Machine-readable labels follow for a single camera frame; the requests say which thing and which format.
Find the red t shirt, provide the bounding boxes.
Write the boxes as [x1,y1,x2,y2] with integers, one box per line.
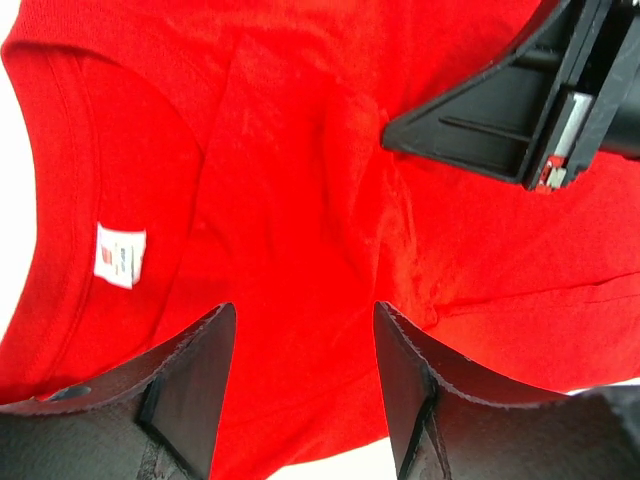
[1,1,639,479]

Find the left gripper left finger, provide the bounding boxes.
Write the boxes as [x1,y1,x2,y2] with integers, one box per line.
[1,303,236,479]

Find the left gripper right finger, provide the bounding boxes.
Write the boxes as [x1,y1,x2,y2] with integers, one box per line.
[374,302,639,480]

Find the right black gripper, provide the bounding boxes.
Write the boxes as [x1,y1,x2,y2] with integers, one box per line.
[382,1,639,193]

